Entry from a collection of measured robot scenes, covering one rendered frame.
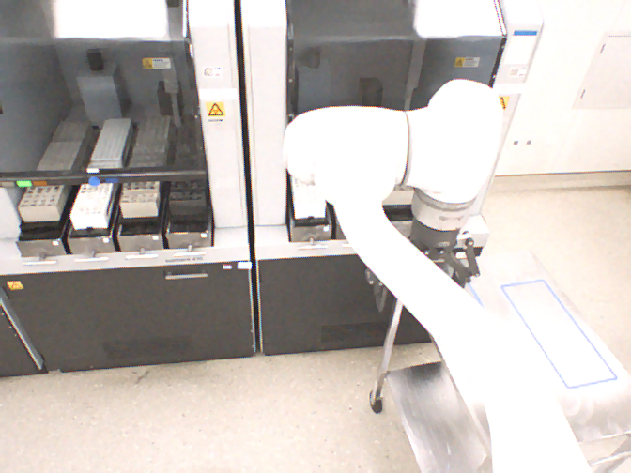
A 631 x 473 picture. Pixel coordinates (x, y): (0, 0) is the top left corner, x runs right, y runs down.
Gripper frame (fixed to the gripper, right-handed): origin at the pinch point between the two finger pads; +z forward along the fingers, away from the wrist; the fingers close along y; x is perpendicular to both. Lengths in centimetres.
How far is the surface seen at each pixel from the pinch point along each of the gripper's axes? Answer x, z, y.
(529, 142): 186, 86, 139
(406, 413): 24, 92, 20
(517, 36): 75, -20, 47
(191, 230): 67, 39, -49
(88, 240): 66, 41, -81
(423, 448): 12, 92, 23
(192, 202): 74, 33, -48
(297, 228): 66, 40, -15
